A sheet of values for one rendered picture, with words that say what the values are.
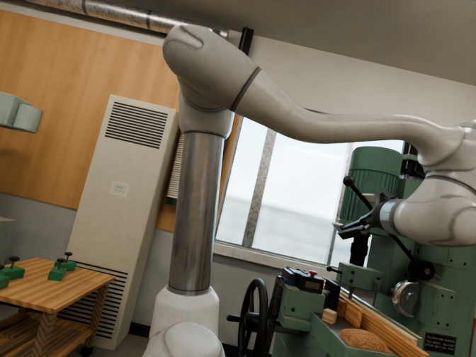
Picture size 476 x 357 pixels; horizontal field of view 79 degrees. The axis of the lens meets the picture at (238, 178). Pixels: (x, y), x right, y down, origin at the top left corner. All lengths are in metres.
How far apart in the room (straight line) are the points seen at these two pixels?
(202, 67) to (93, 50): 2.50
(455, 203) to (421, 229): 0.08
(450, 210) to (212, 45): 0.52
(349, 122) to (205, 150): 0.32
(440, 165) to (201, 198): 0.51
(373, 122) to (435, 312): 0.68
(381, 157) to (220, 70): 0.74
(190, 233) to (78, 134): 2.23
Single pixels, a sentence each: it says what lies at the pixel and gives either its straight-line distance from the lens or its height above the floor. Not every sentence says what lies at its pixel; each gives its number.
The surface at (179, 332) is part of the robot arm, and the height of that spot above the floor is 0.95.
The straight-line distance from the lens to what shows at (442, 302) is 1.14.
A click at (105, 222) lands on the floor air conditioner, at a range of 2.33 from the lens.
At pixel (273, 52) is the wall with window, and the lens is 2.81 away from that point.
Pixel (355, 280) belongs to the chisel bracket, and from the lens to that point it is 1.16.
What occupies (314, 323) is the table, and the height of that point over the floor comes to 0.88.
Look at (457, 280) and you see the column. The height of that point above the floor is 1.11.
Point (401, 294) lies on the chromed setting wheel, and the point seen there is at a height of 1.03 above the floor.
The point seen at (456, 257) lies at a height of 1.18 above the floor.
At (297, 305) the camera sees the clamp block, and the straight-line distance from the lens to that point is 1.06.
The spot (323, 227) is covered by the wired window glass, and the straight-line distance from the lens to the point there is 2.63.
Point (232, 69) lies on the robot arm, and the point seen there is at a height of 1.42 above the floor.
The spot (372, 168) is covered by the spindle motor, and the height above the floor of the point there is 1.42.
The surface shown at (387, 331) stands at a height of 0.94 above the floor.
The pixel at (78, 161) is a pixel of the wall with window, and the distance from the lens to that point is 2.77.
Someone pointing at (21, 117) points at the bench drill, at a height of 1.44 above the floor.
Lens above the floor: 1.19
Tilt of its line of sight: 5 degrees up
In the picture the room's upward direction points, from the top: 13 degrees clockwise
